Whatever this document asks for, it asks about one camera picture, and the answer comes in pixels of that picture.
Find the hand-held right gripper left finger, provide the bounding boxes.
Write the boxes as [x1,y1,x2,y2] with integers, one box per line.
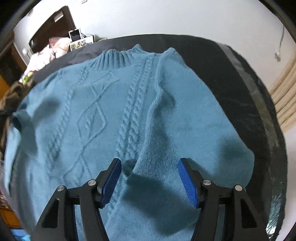
[31,158,122,241]

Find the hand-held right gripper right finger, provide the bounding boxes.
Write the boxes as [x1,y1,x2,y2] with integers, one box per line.
[178,158,270,241]

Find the blue fuzzy towel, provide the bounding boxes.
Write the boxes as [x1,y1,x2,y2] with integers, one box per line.
[5,44,255,241]

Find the black sheet covered table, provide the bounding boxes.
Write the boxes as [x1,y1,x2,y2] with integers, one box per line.
[35,35,288,241]

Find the beige curtain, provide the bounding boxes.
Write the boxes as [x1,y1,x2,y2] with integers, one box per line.
[268,58,296,132]

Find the brown patterned cloth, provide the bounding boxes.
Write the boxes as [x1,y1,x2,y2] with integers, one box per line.
[0,81,23,163]

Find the green and white bottle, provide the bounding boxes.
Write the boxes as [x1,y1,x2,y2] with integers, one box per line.
[18,71,35,85]

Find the pink floral blanket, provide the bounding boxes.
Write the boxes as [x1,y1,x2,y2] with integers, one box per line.
[24,46,56,75]

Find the photo collage sheet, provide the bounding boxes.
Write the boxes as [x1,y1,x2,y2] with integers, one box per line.
[69,39,87,51]

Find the pink pillow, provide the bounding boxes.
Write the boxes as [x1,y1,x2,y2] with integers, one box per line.
[49,37,71,58]

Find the white tablet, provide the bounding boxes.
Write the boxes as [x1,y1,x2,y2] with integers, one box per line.
[69,28,82,42]

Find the dark wooden cabinet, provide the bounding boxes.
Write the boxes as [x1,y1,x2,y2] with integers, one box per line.
[0,32,26,85]

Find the dark wooden headboard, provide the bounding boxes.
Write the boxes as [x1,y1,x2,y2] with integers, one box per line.
[28,6,77,54]

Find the white wall cable with plug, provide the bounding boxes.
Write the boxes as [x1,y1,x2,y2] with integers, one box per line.
[275,24,285,61]

